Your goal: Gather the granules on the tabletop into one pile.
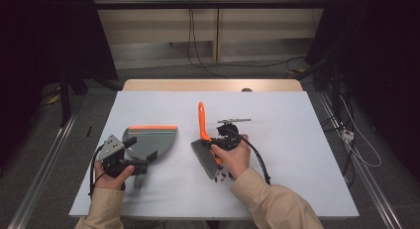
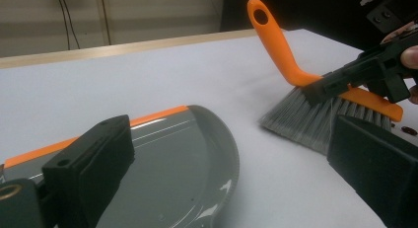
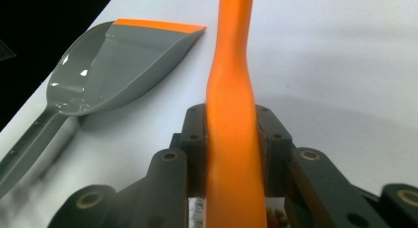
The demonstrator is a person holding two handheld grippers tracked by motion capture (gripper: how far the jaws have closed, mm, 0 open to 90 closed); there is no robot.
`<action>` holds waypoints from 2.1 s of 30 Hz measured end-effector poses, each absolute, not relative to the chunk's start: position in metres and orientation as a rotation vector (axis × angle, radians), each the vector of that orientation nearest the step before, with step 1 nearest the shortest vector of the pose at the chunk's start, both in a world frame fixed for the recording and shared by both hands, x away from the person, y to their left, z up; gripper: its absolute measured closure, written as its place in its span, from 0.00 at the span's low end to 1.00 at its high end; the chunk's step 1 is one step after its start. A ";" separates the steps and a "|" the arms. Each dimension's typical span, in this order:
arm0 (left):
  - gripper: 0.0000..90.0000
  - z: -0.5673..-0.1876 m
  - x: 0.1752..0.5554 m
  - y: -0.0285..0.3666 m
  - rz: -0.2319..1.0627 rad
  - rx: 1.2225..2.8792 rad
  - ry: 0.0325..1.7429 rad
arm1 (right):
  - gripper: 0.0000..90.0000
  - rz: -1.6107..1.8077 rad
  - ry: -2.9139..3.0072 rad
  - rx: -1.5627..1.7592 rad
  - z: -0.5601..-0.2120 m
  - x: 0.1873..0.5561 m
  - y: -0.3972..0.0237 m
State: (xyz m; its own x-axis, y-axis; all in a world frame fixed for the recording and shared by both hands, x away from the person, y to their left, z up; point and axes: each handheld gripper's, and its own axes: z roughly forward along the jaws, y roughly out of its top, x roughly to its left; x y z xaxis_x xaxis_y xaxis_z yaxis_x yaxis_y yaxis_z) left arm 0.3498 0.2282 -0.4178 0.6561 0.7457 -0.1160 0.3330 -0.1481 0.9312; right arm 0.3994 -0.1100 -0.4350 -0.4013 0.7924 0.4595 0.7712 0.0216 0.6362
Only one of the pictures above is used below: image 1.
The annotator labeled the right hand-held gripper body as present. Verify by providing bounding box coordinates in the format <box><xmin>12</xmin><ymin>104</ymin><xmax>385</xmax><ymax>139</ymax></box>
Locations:
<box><xmin>216</xmin><ymin>118</ymin><xmax>252</xmax><ymax>152</ymax></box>

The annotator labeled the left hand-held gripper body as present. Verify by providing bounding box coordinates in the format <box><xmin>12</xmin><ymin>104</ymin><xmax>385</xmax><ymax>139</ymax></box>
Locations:
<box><xmin>96</xmin><ymin>134</ymin><xmax>149</xmax><ymax>178</ymax></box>

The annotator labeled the grey dustpan with orange edge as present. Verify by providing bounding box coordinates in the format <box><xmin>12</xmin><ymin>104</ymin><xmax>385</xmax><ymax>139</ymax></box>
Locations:
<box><xmin>122</xmin><ymin>124</ymin><xmax>178</xmax><ymax>192</ymax></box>

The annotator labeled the orange brush with grey bristles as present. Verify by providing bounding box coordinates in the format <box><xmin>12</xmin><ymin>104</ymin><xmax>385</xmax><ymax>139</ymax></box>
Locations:
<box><xmin>190</xmin><ymin>101</ymin><xmax>226</xmax><ymax>180</ymax></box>

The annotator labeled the person's right hand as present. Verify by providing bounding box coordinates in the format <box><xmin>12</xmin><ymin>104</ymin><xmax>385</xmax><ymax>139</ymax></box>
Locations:
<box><xmin>211</xmin><ymin>134</ymin><xmax>252</xmax><ymax>179</ymax></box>

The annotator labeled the person's left hand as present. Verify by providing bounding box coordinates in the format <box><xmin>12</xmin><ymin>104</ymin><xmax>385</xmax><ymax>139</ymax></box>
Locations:
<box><xmin>93</xmin><ymin>161</ymin><xmax>136</xmax><ymax>190</ymax></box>

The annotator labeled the black metal stand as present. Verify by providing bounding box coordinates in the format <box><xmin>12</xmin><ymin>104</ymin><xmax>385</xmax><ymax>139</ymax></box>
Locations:
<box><xmin>58</xmin><ymin>64</ymin><xmax>72</xmax><ymax>128</ymax></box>

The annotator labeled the beige wooden cabinet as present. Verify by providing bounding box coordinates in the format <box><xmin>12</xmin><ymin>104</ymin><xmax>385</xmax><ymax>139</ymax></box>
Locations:
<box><xmin>90</xmin><ymin>0</ymin><xmax>331</xmax><ymax>63</ymax></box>

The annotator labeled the black curtain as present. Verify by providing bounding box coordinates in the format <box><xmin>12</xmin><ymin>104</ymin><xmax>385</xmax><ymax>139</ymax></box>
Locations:
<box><xmin>0</xmin><ymin>0</ymin><xmax>118</xmax><ymax>168</ymax></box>
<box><xmin>305</xmin><ymin>0</ymin><xmax>420</xmax><ymax>180</ymax></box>

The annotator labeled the white power adapter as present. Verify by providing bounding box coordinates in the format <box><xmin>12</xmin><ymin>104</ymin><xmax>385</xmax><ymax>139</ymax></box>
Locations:
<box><xmin>341</xmin><ymin>129</ymin><xmax>356</xmax><ymax>143</ymax></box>

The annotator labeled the black horizontal metal bar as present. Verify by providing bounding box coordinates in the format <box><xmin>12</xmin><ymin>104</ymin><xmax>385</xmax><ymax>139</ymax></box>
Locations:
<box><xmin>92</xmin><ymin>0</ymin><xmax>331</xmax><ymax>10</ymax></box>

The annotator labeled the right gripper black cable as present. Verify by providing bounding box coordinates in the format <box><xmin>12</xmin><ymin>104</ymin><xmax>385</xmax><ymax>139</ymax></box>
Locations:
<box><xmin>231</xmin><ymin>128</ymin><xmax>271</xmax><ymax>186</ymax></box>

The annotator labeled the aluminium floor rail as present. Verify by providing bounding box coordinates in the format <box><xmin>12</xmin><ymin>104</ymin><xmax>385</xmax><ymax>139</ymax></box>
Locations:
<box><xmin>7</xmin><ymin>109</ymin><xmax>83</xmax><ymax>229</ymax></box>
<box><xmin>316</xmin><ymin>91</ymin><xmax>404</xmax><ymax>229</ymax></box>

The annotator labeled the black hanging power cable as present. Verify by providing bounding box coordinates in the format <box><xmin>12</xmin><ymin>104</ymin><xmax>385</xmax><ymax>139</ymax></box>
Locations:
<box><xmin>186</xmin><ymin>0</ymin><xmax>229</xmax><ymax>79</ymax></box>

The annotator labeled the white floor cable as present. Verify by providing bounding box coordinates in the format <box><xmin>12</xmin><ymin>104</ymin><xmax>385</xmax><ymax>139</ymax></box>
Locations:
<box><xmin>340</xmin><ymin>96</ymin><xmax>382</xmax><ymax>169</ymax></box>

